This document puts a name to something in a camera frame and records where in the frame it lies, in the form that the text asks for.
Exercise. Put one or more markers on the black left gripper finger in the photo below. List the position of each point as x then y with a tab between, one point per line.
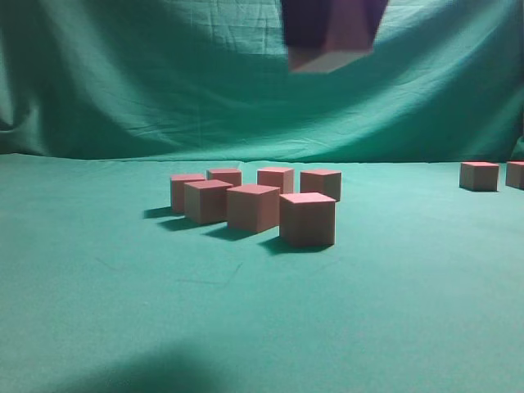
305	22

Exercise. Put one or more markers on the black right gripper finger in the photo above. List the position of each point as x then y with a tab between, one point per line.
373	13

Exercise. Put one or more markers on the placed pink cube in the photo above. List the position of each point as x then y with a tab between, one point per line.
346	41
177	182
282	177
228	175
324	181
205	202

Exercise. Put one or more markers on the green cloth backdrop and cover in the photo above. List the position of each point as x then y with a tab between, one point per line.
103	289

